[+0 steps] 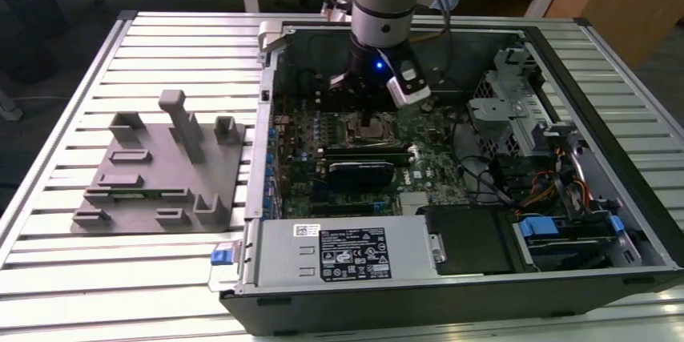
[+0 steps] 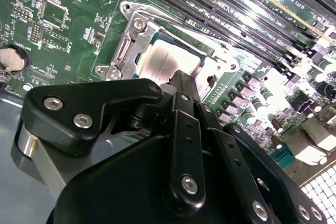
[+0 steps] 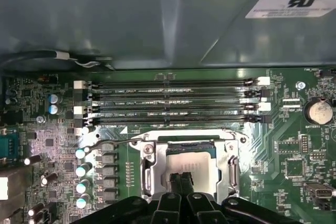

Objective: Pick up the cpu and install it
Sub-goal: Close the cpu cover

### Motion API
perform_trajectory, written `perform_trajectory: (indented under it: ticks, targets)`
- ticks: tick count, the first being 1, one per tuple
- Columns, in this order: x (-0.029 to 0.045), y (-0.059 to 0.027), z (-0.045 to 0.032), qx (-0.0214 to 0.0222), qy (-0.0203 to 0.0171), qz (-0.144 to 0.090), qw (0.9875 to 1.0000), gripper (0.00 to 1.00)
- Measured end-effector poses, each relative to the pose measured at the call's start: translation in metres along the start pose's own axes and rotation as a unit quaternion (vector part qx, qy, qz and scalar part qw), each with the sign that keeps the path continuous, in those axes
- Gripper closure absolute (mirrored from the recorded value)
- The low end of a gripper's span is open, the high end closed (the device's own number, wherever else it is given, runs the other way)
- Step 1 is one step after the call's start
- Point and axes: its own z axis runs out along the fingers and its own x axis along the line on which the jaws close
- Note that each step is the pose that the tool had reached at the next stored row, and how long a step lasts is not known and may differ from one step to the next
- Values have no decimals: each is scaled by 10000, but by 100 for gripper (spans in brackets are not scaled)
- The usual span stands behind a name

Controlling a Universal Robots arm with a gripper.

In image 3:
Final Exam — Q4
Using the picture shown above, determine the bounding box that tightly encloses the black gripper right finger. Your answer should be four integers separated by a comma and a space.
182, 172, 299, 224

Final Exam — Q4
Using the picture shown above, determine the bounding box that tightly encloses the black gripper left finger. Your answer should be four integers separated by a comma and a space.
70, 173, 184, 224

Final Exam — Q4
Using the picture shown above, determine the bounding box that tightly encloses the silver CPU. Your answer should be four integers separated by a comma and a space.
167, 152, 219, 200

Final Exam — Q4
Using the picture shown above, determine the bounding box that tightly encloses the metal locking lever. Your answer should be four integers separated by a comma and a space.
80, 136, 148, 154

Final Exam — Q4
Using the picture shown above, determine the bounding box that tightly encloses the CPU socket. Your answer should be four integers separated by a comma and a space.
131, 129, 251, 201

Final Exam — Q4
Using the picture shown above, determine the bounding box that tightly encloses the black RAM slot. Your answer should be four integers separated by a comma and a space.
73, 76, 271, 90
73, 114, 271, 128
73, 88, 271, 102
73, 102, 271, 116

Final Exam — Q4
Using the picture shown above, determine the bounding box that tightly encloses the green motherboard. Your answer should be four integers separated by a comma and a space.
0, 68, 336, 224

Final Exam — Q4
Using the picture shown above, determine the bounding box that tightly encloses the round coin battery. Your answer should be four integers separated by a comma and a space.
304, 97, 334, 125

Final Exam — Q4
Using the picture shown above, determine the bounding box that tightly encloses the black PC case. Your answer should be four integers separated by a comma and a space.
0, 0, 336, 72

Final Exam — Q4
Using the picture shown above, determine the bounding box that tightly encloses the certification sticker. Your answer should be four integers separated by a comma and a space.
245, 0, 336, 20

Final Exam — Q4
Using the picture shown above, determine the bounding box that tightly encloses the black cable with white tag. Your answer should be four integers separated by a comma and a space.
0, 49, 115, 72

